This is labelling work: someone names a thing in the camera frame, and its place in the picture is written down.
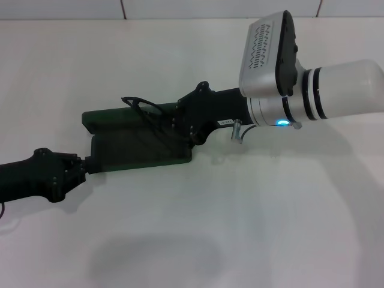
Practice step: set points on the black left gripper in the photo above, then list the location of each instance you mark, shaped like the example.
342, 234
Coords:
30, 177

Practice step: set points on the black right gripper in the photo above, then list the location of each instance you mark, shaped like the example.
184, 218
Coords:
225, 108

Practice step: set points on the green glasses case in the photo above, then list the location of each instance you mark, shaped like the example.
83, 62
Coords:
120, 115

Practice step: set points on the black round glasses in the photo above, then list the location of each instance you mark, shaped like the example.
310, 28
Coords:
124, 99

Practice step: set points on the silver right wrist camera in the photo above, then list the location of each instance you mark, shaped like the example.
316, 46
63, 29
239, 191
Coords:
261, 60

